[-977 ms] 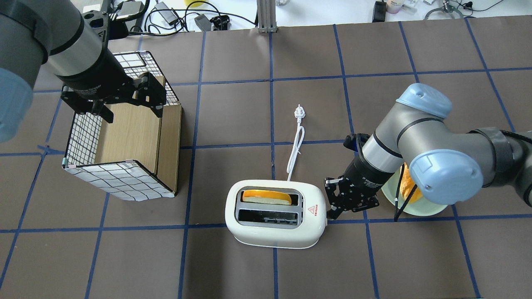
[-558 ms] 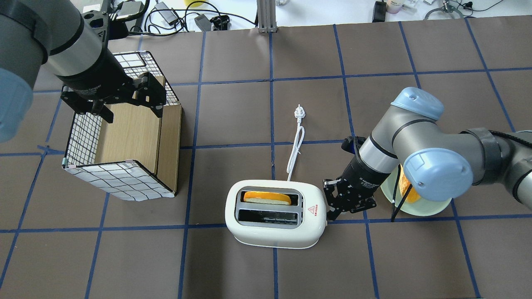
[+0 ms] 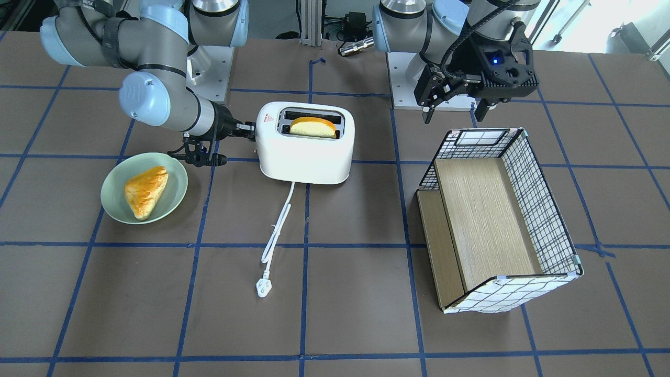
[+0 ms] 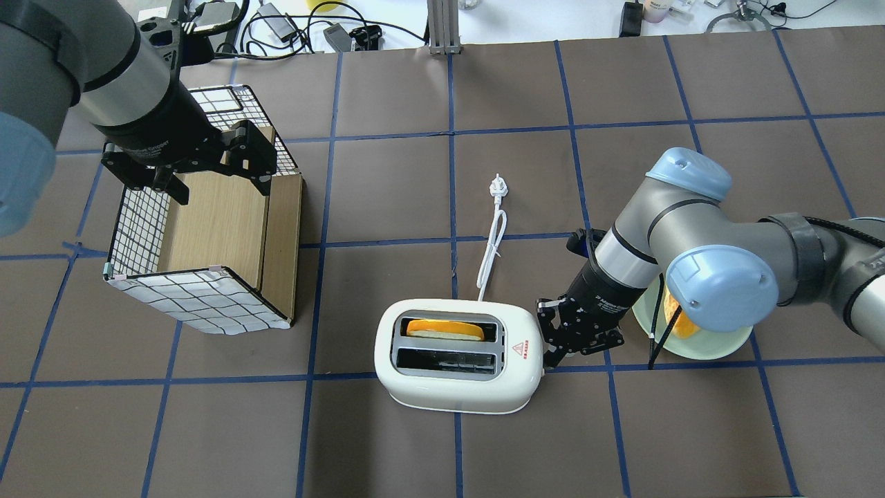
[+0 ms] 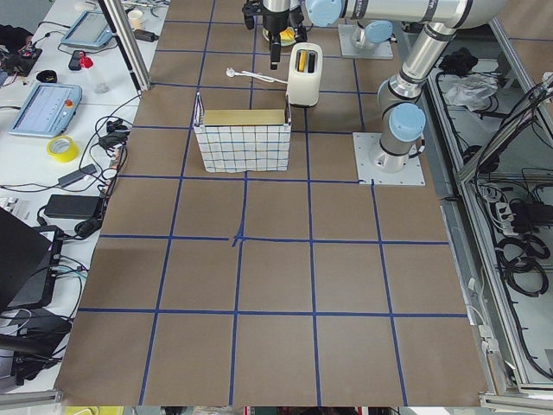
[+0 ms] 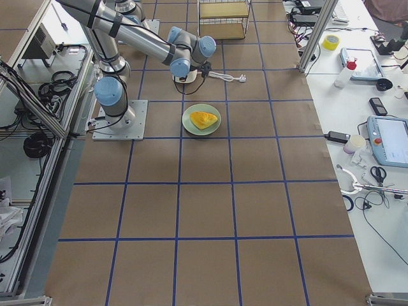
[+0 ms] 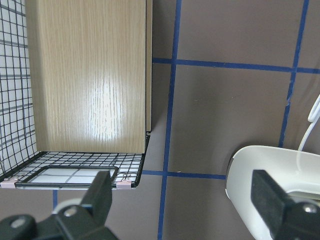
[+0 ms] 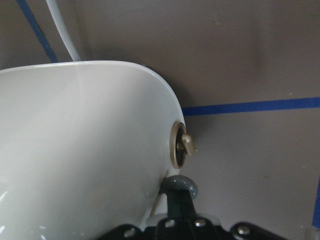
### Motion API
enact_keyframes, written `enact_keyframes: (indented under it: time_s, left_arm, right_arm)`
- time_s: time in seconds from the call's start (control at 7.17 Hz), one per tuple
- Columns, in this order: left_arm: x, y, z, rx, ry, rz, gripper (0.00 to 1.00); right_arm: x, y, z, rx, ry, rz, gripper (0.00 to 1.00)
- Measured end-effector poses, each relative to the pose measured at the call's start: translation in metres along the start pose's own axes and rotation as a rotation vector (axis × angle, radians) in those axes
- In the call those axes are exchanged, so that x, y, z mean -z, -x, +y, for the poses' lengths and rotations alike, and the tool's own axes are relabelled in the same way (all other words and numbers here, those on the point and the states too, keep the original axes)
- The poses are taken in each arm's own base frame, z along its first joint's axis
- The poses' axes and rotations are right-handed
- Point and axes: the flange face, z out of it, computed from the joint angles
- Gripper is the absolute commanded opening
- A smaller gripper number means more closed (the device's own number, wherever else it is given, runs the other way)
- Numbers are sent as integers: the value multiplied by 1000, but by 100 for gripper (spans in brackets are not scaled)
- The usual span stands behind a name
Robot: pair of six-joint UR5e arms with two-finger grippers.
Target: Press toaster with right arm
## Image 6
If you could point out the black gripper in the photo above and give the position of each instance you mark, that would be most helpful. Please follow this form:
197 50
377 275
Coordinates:
182 77

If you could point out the white two-slot toaster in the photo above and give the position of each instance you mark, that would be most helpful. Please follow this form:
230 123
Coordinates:
189 78

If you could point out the golden triangular pastry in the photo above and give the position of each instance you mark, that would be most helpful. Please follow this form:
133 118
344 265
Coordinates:
203 120

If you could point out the light green plate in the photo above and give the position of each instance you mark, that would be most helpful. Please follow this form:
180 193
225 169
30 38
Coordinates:
191 128

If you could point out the yellow tape roll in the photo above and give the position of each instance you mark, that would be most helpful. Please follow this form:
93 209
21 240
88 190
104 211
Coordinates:
330 42

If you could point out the white bottle red cap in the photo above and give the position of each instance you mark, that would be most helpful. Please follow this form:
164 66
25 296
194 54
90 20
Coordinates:
346 74

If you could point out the black power adapter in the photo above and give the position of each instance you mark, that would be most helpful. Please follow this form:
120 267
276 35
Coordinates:
337 137

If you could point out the white round container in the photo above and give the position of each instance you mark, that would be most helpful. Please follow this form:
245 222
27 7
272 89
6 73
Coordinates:
354 143

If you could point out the blue teach pendant tablet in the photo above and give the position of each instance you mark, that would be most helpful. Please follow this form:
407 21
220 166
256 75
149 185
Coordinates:
388 139

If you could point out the black scissors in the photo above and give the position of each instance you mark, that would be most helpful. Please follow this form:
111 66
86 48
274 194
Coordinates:
379 174

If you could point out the wire basket with wooden shelf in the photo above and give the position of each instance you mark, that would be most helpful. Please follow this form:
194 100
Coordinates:
223 20

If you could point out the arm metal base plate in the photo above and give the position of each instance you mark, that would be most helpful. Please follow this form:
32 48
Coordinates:
129 127
150 27

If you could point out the aluminium frame post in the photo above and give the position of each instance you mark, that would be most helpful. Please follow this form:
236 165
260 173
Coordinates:
317 31

